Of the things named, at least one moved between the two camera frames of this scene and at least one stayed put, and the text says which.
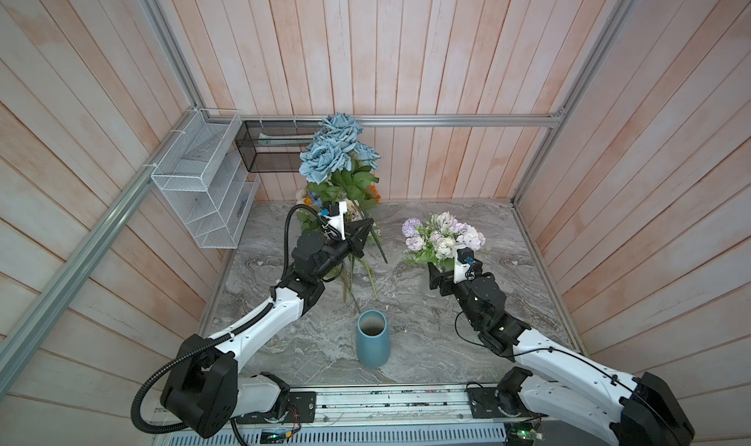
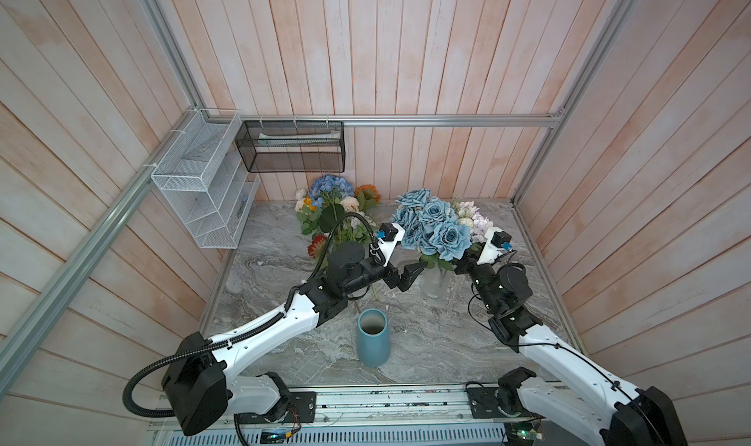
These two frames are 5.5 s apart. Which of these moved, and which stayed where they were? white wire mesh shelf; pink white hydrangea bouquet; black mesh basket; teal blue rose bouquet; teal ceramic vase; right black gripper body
Moved: teal blue rose bouquet; pink white hydrangea bouquet; right black gripper body
Stayed: teal ceramic vase; black mesh basket; white wire mesh shelf
